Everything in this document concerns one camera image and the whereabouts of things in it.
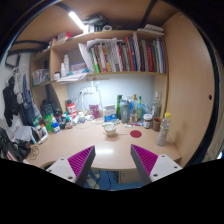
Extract tall clear glass bottle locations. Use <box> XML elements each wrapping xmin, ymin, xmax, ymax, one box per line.
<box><xmin>151</xmin><ymin>90</ymin><xmax>163</xmax><ymax>118</ymax></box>

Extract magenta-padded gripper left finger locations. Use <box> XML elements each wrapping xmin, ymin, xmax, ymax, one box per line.
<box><xmin>45</xmin><ymin>144</ymin><xmax>97</xmax><ymax>188</ymax></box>

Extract white ceiling strip light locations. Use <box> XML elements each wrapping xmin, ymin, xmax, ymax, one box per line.
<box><xmin>68</xmin><ymin>11</ymin><xmax>86</xmax><ymax>31</ymax></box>

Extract clear plastic bottle yellow cap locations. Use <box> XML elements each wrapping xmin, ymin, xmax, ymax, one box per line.
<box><xmin>155</xmin><ymin>112</ymin><xmax>172</xmax><ymax>147</ymax></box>

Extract red and white canister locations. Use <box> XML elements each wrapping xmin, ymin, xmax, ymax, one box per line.
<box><xmin>66</xmin><ymin>101</ymin><xmax>78</xmax><ymax>119</ymax></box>

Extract hanging dark clothes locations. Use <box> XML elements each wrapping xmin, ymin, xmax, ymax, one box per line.
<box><xmin>2</xmin><ymin>64</ymin><xmax>36</xmax><ymax>128</ymax></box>

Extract wooden shelf unit with books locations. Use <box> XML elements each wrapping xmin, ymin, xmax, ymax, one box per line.
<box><xmin>29</xmin><ymin>13</ymin><xmax>169</xmax><ymax>111</ymax></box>

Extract white and blue carton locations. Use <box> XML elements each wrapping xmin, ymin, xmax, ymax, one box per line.
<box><xmin>102</xmin><ymin>104</ymin><xmax>118</xmax><ymax>123</ymax></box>

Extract flat round red coaster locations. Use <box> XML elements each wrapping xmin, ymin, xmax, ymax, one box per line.
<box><xmin>129</xmin><ymin>129</ymin><xmax>143</xmax><ymax>139</ymax></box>

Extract cream ceramic cup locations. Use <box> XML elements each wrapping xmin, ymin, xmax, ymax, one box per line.
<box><xmin>102</xmin><ymin>122</ymin><xmax>118</xmax><ymax>137</ymax></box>

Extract green-capped glass bottle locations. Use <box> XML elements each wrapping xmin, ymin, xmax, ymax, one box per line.
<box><xmin>136</xmin><ymin>95</ymin><xmax>144</xmax><ymax>121</ymax></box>

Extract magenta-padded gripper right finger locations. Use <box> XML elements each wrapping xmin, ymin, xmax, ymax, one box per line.
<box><xmin>130</xmin><ymin>143</ymin><xmax>184</xmax><ymax>186</ymax></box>

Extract brown jar white lid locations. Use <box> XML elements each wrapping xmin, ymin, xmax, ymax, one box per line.
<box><xmin>142</xmin><ymin>113</ymin><xmax>154</xmax><ymax>130</ymax></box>

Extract white cables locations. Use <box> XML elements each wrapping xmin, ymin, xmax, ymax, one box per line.
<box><xmin>79</xmin><ymin>87</ymin><xmax>105</xmax><ymax>125</ymax></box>

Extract blue plastic bag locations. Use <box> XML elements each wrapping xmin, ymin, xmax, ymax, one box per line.
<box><xmin>128</xmin><ymin>98</ymin><xmax>151</xmax><ymax>123</ymax></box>

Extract green plastic bottle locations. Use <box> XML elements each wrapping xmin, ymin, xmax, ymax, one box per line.
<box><xmin>43</xmin><ymin>114</ymin><xmax>54</xmax><ymax>133</ymax></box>

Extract white green marker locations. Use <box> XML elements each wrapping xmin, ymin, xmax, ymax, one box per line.
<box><xmin>124</xmin><ymin>123</ymin><xmax>144</xmax><ymax>129</ymax></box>

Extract small blue white bottle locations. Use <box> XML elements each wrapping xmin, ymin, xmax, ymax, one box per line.
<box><xmin>52</xmin><ymin>122</ymin><xmax>62</xmax><ymax>134</ymax></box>

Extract white wall socket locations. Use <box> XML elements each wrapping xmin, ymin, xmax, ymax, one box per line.
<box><xmin>79</xmin><ymin>87</ymin><xmax>98</xmax><ymax>96</ymax></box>

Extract dark green bottle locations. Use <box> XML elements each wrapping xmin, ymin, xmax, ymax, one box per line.
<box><xmin>116</xmin><ymin>94</ymin><xmax>123</xmax><ymax>120</ymax></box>

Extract grey shaker bottle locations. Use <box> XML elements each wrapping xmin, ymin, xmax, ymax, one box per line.
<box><xmin>119</xmin><ymin>98</ymin><xmax>131</xmax><ymax>124</ymax></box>

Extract magenta pouch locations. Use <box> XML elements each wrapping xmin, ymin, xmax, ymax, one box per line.
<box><xmin>88</xmin><ymin>103</ymin><xmax>101</xmax><ymax>120</ymax></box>

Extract wooden-handled spoon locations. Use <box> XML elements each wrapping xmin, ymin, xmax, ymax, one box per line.
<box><xmin>105</xmin><ymin>123</ymin><xmax>118</xmax><ymax>131</ymax></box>

